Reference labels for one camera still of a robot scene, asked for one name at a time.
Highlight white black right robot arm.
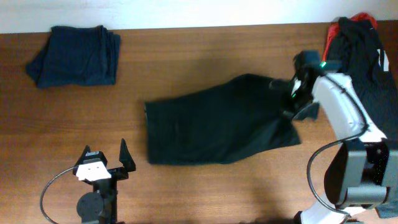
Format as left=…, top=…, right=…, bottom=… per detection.
left=282, top=50, right=397, bottom=224

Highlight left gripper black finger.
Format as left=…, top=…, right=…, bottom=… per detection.
left=119, top=138, right=136, bottom=172
left=76, top=145, right=91, bottom=165

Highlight dark green shorts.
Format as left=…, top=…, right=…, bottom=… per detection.
left=145, top=73, right=301, bottom=166

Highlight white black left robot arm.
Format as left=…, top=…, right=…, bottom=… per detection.
left=73, top=139, right=136, bottom=224

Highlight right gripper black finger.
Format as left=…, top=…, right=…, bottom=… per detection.
left=269, top=79, right=291, bottom=91
left=283, top=103, right=320, bottom=121

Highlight red garment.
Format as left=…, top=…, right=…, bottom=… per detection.
left=322, top=12, right=377, bottom=61

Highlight black garment pile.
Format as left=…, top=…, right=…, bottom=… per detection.
left=325, top=17, right=397, bottom=140

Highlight folded navy blue garment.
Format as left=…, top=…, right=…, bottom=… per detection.
left=25, top=26, right=121, bottom=88

